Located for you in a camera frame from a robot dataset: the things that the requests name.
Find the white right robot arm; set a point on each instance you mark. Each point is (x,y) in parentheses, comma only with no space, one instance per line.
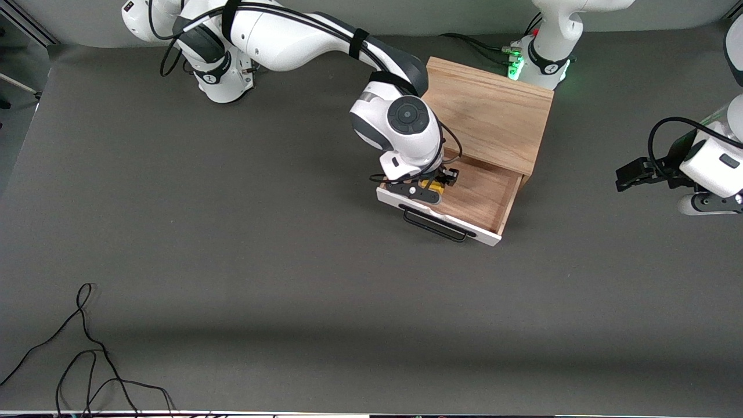
(278,35)

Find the yellow cube block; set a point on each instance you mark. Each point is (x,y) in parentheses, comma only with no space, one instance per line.
(428,185)

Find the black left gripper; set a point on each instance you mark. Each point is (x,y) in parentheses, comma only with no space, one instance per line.
(672,162)

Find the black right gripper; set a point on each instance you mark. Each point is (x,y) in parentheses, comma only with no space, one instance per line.
(448,175)

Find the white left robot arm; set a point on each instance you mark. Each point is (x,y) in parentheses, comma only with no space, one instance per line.
(548,35)

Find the white-fronted wooden drawer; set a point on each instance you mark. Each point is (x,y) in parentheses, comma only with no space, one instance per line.
(476,197)

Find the wooden drawer cabinet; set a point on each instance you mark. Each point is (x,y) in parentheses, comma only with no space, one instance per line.
(493,110)

